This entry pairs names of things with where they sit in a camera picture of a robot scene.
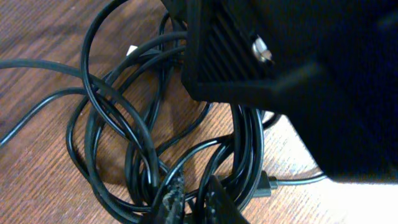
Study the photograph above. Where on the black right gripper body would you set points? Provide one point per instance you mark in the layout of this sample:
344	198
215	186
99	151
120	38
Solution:
330	66

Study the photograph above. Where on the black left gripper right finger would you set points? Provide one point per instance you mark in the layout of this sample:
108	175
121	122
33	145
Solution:
220	209

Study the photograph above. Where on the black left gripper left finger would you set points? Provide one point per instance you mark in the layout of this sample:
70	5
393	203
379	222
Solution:
171	208

